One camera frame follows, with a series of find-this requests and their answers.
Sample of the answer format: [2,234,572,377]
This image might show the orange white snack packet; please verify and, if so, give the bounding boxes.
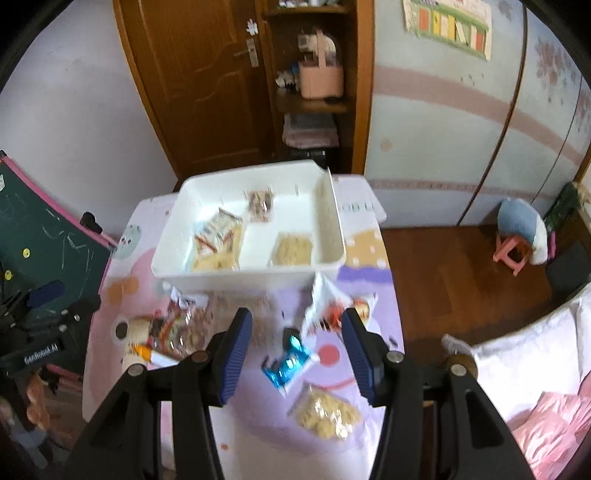
[124,342,180,368]

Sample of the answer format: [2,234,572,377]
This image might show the white toy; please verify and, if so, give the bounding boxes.
[297,31,341,63]

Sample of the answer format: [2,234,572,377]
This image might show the metal door handle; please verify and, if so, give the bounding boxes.
[232,38,259,68]

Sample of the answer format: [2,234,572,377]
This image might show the small brown snack packet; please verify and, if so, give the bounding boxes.
[247,188,275,223]

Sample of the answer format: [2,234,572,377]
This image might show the pastel wardrobe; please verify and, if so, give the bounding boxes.
[365,0,591,228]

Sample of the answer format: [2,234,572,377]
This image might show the blue foil snack packet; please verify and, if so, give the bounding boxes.
[261,336,320,396]

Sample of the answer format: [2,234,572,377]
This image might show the small toy figures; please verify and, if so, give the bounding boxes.
[276,65,301,92]

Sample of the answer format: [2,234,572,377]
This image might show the green chalkboard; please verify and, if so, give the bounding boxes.
[0,151,117,324]

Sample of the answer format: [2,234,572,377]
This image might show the colourful wall poster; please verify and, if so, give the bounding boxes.
[402,0,493,62]

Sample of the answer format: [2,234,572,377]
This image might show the wooden door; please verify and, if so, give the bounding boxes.
[113,0,274,182]

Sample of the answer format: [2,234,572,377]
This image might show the white plastic bin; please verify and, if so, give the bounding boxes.
[151,159,348,292]

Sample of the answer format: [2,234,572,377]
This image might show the pink basket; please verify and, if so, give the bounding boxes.
[298,30,345,100]

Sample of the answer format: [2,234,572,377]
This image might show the blue white cushion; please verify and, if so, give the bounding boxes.
[497,198,550,267]

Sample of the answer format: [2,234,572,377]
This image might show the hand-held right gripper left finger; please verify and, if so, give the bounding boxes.
[65,307,254,480]

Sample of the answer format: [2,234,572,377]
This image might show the clear reddish snack packet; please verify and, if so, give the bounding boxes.
[150,286,211,361]

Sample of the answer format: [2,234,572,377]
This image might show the dark object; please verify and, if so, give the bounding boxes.
[546,242,591,303]

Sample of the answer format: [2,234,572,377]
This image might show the green patterned bag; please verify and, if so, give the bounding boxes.
[545,181,583,232]

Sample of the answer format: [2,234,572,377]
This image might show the white red print snack packet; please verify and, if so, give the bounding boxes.
[301,272,352,337]

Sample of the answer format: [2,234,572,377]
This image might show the black case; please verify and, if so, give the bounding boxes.
[300,148,329,168]

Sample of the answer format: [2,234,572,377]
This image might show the pink stool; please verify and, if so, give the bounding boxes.
[493,232,533,276]

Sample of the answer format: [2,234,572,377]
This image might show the wooden shelf unit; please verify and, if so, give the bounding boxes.
[260,0,376,175]

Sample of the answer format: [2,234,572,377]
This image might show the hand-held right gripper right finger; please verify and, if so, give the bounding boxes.
[341,307,536,480]

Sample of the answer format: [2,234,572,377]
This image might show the white pillow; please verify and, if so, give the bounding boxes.
[442,286,591,418]

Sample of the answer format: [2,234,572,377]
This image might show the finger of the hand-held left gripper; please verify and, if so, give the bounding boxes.
[0,279,66,324]
[18,295,102,333]

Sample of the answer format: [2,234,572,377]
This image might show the folded pink towels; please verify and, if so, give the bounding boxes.
[281,113,339,149]

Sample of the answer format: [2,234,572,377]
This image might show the cream striped snack packet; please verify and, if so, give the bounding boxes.
[190,209,245,272]

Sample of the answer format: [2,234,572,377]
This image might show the clear yellow cracker packet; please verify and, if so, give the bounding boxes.
[287,382,363,440]

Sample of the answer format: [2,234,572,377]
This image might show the pink blanket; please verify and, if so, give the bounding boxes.
[507,388,591,480]

